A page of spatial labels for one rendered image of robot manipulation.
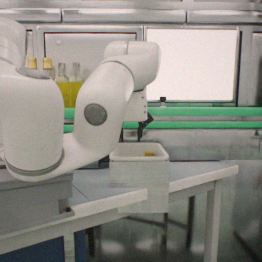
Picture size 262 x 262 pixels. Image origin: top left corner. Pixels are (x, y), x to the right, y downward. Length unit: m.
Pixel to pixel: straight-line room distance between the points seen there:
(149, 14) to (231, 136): 0.63
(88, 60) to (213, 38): 0.56
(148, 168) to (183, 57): 0.62
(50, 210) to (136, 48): 0.41
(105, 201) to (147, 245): 0.76
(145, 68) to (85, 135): 0.20
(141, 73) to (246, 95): 0.84
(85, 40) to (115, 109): 0.81
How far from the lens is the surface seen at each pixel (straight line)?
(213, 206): 1.05
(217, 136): 1.02
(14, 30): 0.59
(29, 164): 0.37
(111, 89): 0.38
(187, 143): 0.99
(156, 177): 0.71
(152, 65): 0.54
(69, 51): 1.17
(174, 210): 1.31
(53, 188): 0.54
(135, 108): 0.73
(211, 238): 1.11
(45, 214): 0.55
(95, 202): 0.64
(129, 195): 0.69
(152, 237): 1.36
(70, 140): 0.43
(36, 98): 0.31
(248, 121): 1.09
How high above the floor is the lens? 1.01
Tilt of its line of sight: 9 degrees down
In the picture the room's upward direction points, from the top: straight up
